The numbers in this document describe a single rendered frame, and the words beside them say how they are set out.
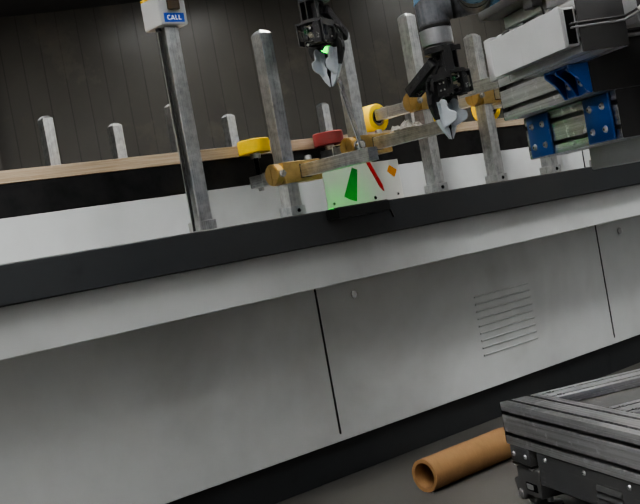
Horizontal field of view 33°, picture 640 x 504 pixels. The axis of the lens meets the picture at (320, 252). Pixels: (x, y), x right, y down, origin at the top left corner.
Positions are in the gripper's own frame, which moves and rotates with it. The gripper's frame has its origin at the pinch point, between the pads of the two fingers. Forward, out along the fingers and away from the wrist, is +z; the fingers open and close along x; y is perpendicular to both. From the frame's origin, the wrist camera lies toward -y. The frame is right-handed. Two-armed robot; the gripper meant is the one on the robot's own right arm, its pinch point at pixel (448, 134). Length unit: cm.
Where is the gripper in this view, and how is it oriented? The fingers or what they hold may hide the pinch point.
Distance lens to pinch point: 255.1
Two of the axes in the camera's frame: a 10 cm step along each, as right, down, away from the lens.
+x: 7.4, -1.5, 6.5
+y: 6.4, -1.2, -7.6
